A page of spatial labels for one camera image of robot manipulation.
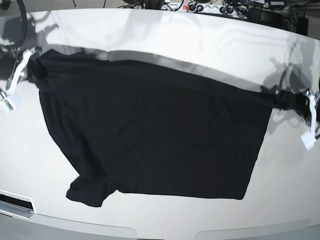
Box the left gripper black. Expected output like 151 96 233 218
276 89 308 123

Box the black t-shirt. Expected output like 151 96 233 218
28 50 281 207

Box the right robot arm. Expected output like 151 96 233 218
0 0 28 80

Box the white power strip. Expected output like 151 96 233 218
161 0 246 18

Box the white slotted table fixture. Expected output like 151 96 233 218
0 189 37 214

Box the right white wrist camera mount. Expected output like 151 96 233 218
0 46 42 113

